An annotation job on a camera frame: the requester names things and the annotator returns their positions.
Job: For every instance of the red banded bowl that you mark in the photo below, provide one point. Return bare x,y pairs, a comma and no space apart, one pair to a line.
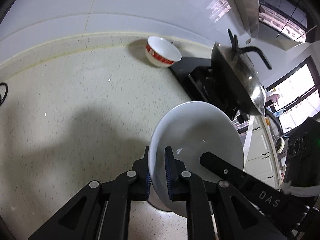
161,53

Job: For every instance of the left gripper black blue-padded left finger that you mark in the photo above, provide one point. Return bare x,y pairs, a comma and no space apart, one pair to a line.
100,210

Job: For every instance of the black camera device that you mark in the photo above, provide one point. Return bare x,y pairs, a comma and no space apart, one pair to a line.
302,161

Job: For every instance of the white lower cabinets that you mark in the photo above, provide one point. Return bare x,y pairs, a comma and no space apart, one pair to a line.
260,154

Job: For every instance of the range hood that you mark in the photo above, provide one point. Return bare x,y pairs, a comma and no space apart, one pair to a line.
282,23

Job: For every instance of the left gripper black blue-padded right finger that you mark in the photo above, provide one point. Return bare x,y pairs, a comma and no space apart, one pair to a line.
215,210

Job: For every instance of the large white bowl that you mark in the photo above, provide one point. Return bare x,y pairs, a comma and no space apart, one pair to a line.
191,129

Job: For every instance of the steel wok lid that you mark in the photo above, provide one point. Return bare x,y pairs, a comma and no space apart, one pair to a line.
252,84

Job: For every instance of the kitchen window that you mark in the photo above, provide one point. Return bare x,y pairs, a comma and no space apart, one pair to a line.
294,97

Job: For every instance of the black gas stove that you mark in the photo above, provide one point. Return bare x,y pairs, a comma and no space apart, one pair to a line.
201,83

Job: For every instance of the black wok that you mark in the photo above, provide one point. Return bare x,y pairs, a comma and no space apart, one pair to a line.
230,84

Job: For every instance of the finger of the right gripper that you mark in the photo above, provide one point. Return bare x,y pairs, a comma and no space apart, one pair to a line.
253,189

